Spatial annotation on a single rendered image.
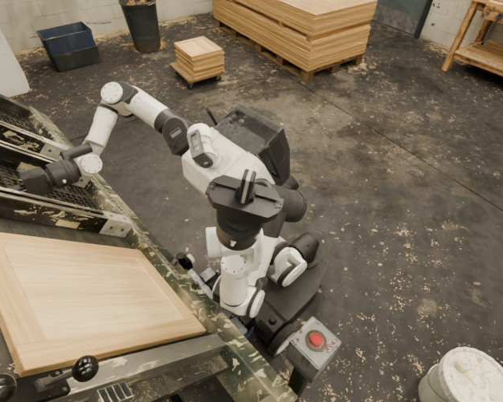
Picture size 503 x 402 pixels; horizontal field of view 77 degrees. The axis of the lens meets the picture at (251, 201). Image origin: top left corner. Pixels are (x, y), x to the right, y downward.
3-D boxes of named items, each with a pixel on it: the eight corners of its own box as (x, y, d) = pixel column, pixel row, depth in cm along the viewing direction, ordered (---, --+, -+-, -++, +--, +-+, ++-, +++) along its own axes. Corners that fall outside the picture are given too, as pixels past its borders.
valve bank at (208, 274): (268, 336, 135) (271, 313, 117) (243, 360, 128) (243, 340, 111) (199, 262, 160) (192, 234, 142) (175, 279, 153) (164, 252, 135)
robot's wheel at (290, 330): (280, 342, 192) (295, 319, 186) (286, 348, 189) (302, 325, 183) (262, 356, 175) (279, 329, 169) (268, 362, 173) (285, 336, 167)
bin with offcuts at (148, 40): (171, 49, 479) (161, 0, 432) (138, 57, 460) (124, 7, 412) (157, 38, 508) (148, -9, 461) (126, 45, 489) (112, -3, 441)
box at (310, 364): (331, 359, 112) (342, 341, 99) (310, 385, 106) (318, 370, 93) (306, 334, 118) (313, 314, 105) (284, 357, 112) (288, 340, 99)
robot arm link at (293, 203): (271, 229, 96) (286, 187, 95) (291, 240, 89) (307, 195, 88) (242, 224, 89) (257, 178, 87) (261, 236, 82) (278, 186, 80)
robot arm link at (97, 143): (90, 175, 118) (103, 142, 119) (97, 176, 111) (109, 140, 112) (72, 169, 114) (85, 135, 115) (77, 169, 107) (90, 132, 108)
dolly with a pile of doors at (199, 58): (227, 80, 411) (224, 49, 381) (190, 92, 391) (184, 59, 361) (204, 64, 445) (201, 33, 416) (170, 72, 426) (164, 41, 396)
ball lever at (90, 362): (51, 396, 54) (105, 375, 49) (27, 403, 50) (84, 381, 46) (49, 372, 55) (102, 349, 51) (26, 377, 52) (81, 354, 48)
